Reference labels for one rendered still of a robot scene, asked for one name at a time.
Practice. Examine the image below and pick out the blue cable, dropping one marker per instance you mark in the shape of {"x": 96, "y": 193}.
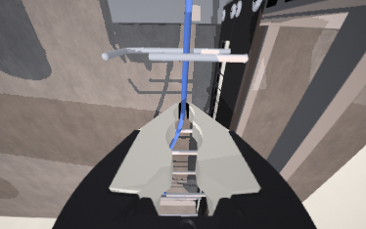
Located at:
{"x": 186, "y": 49}

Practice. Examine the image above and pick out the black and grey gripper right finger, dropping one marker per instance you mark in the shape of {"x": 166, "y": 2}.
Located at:
{"x": 228, "y": 167}

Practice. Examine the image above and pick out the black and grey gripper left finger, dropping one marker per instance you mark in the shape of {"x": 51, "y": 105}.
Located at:
{"x": 139, "y": 166}

